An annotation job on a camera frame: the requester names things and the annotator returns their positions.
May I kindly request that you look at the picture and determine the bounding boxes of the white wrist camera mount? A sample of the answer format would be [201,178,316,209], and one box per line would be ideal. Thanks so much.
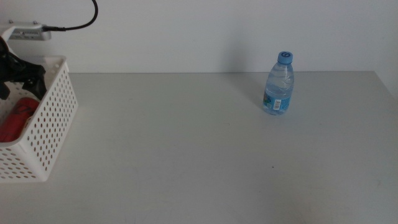
[0,20,44,47]

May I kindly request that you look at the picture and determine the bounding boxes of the black braided camera cable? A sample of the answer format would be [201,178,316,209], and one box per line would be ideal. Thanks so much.
[42,0,99,32]

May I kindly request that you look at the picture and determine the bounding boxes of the clear water bottle blue cap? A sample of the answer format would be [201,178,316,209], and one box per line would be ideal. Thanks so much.
[262,50,295,116]

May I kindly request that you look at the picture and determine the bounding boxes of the white perforated plastic basket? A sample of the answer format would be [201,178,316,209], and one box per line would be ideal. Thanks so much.
[0,55,79,183]

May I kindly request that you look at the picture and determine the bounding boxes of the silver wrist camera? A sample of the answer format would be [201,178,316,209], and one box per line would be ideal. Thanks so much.
[8,28,52,42]

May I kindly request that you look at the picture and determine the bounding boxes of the red cola can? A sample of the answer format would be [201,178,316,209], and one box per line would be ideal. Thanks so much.
[0,96,40,143]

